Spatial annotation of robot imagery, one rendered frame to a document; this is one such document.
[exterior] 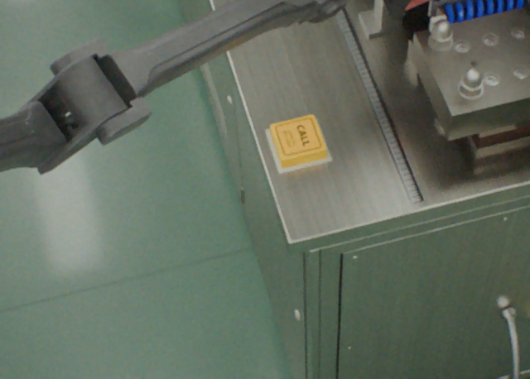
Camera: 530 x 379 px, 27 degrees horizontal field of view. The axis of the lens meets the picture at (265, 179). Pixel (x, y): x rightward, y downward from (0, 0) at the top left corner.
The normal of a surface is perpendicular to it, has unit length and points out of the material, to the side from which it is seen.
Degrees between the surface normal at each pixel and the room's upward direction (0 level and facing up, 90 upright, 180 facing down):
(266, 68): 0
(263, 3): 30
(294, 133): 0
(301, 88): 0
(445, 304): 90
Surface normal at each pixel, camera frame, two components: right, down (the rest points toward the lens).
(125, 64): 0.44, -0.37
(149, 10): -0.04, -0.55
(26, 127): 0.71, -0.54
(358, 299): 0.26, 0.80
